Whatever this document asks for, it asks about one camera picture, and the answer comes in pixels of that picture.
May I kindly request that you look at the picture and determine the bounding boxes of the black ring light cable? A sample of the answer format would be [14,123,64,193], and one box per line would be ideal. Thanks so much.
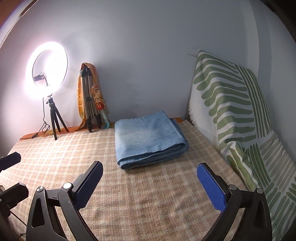
[31,96,51,140]

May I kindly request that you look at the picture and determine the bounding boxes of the small black tripod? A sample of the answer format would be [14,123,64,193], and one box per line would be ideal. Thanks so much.
[47,94,69,140]

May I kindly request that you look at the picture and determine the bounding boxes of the light blue denim pants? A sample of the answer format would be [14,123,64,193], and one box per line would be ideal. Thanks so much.
[114,111,189,170]

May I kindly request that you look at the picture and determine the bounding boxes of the folded silver tripod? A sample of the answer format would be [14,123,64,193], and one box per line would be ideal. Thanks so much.
[80,64,102,133]

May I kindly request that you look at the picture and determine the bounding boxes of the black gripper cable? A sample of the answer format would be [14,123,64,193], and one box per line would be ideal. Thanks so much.
[9,210,28,239]

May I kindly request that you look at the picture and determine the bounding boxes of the bright ring light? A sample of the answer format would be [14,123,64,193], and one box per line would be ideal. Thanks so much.
[23,41,68,99]

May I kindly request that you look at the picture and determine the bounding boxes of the beige plaid bed cover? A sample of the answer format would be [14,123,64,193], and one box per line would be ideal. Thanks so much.
[1,120,245,240]

